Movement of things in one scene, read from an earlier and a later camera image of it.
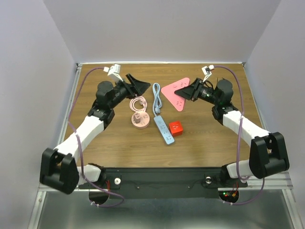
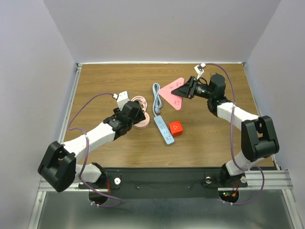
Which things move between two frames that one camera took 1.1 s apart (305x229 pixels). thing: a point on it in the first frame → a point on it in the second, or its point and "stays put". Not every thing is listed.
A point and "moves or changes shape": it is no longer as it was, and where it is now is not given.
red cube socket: x=176 y=128 stays put
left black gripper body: x=122 y=91 → x=139 y=117
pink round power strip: x=140 y=120 stays put
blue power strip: x=165 y=130 stays put
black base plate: x=165 y=183 stays put
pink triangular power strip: x=177 y=100 moves or changes shape
